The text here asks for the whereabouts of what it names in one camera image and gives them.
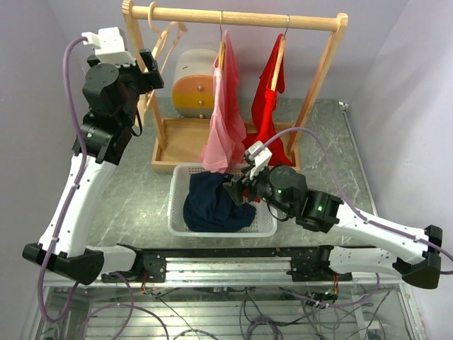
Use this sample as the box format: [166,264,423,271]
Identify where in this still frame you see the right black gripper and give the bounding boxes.
[224,161,294,217]

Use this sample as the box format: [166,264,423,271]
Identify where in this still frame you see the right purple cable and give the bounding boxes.
[263,127,453,276]

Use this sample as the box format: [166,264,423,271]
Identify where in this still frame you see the wooden clothes rack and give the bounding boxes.
[122,1,348,172]

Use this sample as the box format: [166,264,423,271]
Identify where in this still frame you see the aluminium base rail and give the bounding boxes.
[38,244,411,288]

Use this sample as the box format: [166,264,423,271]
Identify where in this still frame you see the navy blue t shirt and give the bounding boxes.
[183,171,256,233]

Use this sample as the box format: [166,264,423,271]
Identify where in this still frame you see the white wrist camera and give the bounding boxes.
[81,27,136,66]
[245,141,273,179]

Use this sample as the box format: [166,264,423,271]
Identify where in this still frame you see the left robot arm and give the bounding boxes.
[22,49,164,285]

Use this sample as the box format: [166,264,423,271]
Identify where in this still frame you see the wooden hanger with red shirt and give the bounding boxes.
[270,13,291,91]

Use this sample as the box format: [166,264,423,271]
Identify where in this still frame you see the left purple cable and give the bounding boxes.
[37,37,89,324]

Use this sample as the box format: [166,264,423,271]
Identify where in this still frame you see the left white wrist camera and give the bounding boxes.
[81,27,136,66]

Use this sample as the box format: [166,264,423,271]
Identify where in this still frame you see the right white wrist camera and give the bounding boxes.
[245,141,273,179]

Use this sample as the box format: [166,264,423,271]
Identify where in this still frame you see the yellow wooden hanger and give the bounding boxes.
[218,11,226,71]

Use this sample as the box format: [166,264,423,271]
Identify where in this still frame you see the cream plastic hanger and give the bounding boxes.
[137,2,188,124]

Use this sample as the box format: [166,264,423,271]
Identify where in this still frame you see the pink t shirt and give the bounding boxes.
[199,30,246,173]

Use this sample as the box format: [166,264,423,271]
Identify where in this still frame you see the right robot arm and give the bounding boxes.
[223,165,442,290]

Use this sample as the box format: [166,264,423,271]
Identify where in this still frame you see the loose wires under table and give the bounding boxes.
[81,279,390,340]

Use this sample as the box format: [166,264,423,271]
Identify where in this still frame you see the red t shirt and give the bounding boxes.
[243,34,285,149]

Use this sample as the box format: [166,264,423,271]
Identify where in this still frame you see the white plastic basket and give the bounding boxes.
[167,163,277,238]

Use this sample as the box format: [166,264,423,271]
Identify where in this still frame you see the purple cable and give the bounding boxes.
[37,37,89,324]
[263,127,453,276]

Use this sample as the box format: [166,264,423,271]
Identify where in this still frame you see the white striped drawer cabinet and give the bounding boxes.
[172,49,217,119]

